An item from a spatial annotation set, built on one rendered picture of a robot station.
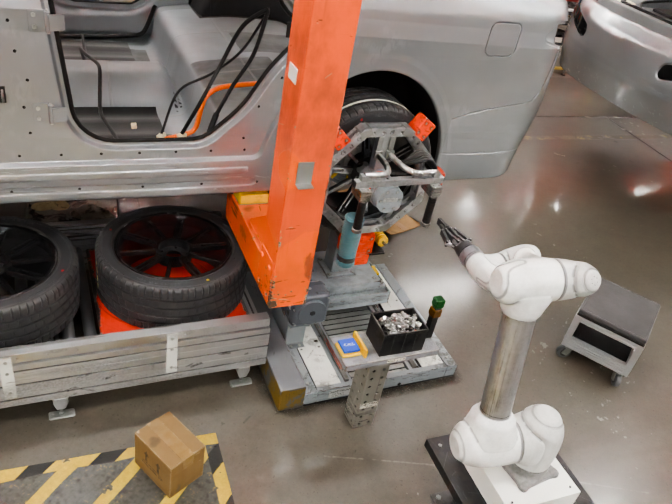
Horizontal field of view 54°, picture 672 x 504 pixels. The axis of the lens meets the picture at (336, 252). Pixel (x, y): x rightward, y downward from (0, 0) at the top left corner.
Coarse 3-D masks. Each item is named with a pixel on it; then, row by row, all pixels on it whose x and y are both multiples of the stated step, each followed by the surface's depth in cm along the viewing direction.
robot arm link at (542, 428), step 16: (528, 416) 220; (544, 416) 219; (560, 416) 221; (528, 432) 218; (544, 432) 216; (560, 432) 218; (528, 448) 217; (544, 448) 218; (528, 464) 222; (544, 464) 223
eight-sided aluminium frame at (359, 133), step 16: (368, 128) 273; (384, 128) 276; (400, 128) 279; (352, 144) 275; (416, 144) 289; (336, 160) 277; (416, 192) 306; (400, 208) 309; (336, 224) 298; (368, 224) 307; (384, 224) 309
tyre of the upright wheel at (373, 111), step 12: (348, 96) 287; (360, 96) 286; (372, 96) 287; (384, 96) 292; (348, 108) 280; (360, 108) 278; (372, 108) 279; (384, 108) 281; (396, 108) 284; (348, 120) 277; (360, 120) 279; (372, 120) 282; (384, 120) 284; (396, 120) 286; (408, 120) 289; (408, 192) 314; (324, 216) 303
